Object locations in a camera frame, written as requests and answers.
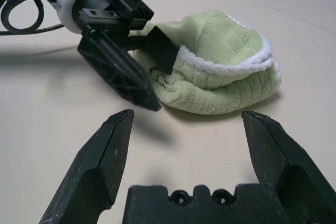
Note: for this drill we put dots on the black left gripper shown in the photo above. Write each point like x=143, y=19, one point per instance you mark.
x=126, y=11

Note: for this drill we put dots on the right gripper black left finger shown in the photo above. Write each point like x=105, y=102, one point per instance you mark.
x=99, y=161

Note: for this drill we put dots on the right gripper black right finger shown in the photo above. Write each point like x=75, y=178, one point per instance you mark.
x=283, y=161

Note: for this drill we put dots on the green towel with white trim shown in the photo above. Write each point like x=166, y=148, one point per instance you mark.
x=223, y=90

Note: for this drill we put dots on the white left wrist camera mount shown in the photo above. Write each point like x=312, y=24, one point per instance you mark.
x=71, y=6

